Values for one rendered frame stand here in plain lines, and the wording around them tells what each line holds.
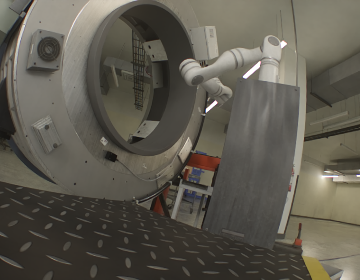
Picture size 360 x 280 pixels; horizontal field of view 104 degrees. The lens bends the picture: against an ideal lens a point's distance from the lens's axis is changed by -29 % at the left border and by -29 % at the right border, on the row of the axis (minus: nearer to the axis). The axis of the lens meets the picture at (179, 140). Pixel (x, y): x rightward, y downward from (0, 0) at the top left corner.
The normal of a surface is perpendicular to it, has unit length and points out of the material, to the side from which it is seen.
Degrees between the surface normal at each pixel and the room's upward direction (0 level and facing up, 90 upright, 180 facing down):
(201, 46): 137
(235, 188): 90
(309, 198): 90
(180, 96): 102
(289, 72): 90
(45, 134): 90
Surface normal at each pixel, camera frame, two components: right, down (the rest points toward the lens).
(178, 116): -0.40, -0.46
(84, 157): 0.85, 0.14
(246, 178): -0.32, -0.27
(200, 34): -0.50, 0.50
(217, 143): 0.19, -0.14
